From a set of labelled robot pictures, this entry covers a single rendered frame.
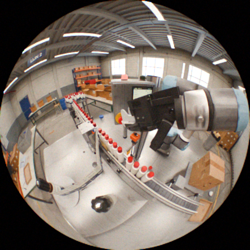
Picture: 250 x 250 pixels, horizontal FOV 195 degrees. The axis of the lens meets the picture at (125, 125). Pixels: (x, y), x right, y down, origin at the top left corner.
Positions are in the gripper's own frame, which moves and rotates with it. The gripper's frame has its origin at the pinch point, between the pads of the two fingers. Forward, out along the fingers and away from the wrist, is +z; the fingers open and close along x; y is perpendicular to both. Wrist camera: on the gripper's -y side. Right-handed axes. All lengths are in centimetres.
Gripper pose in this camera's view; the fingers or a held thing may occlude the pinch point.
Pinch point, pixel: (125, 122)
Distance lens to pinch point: 27.6
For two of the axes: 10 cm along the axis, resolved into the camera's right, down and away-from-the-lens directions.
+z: -6.2, 0.0, 7.9
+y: -3.6, -8.9, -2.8
